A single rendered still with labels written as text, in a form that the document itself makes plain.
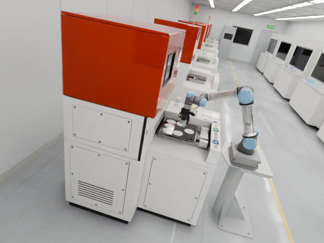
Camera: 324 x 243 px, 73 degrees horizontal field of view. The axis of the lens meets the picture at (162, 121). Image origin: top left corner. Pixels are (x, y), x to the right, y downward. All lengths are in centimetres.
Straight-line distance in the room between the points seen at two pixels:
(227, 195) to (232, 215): 36
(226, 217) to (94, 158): 163
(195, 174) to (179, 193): 29
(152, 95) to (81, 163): 95
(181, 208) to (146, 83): 133
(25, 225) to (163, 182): 131
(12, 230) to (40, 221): 22
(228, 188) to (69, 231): 159
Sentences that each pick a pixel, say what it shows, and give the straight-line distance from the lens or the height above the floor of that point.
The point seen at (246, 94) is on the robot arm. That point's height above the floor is 146.
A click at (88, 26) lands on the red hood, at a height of 176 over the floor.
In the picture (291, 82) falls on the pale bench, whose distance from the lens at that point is 849.
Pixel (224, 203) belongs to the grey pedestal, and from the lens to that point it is 258.
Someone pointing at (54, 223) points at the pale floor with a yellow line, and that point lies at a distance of 247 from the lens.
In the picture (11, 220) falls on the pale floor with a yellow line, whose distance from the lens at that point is 259.
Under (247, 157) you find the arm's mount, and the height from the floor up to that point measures 89.
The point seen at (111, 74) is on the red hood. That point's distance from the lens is 160.
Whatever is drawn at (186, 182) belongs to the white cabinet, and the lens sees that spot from 210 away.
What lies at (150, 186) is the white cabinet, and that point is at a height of 40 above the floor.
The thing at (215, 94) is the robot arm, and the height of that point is 135.
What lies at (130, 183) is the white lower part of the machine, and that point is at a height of 56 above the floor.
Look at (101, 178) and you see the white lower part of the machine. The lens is 210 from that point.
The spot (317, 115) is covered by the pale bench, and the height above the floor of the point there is 35.
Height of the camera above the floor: 192
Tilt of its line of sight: 26 degrees down
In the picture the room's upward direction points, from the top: 11 degrees clockwise
